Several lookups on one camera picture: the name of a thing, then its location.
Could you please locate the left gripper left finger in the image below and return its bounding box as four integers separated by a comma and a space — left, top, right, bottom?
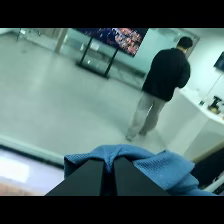
45, 158, 105, 197

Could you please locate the display screen on black stand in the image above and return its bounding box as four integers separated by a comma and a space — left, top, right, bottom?
75, 27, 150, 80

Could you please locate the person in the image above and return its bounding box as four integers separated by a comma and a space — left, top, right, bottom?
125, 35, 195, 142

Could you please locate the white counter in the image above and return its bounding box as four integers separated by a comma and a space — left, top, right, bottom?
165, 85, 224, 162

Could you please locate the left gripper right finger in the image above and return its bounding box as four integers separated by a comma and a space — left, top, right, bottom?
112, 156, 171, 197

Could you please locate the blue-grey polo shirt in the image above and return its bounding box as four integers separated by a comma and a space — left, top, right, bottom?
63, 143, 218, 197

